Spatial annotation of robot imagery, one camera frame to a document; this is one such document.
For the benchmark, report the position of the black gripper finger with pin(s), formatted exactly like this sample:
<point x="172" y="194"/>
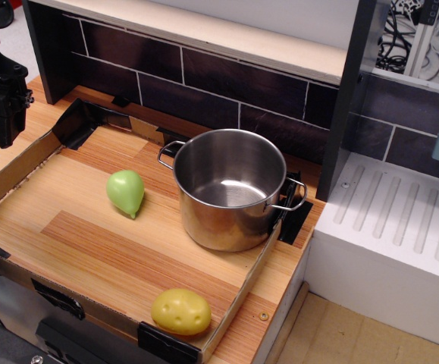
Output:
<point x="12" y="119"/>

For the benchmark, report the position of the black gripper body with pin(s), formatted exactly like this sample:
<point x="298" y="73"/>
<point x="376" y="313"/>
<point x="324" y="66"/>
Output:
<point x="14" y="94"/>

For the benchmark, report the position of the stainless steel pot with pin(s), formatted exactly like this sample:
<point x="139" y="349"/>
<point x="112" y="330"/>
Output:
<point x="232" y="183"/>

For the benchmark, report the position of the cardboard fence with black tape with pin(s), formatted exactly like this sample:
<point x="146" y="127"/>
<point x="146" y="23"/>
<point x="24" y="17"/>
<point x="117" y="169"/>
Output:
<point x="78" y="276"/>

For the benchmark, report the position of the green plastic pear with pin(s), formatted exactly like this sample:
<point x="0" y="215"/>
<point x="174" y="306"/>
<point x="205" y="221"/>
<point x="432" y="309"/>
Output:
<point x="125" y="189"/>

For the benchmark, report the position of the yellow plastic potato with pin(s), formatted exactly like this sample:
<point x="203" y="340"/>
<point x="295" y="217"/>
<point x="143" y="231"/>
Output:
<point x="181" y="311"/>

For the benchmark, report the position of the dark tiled backsplash shelf unit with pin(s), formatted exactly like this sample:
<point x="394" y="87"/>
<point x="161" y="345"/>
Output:
<point x="312" y="101"/>

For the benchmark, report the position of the brass screw in counter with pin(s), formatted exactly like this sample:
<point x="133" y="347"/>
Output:
<point x="263" y="316"/>

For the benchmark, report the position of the white ridged drainboard sink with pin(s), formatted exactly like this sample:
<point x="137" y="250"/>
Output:
<point x="375" y="248"/>

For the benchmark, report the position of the aluminium frame post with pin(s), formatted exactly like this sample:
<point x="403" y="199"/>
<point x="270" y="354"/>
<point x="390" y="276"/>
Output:
<point x="428" y="23"/>

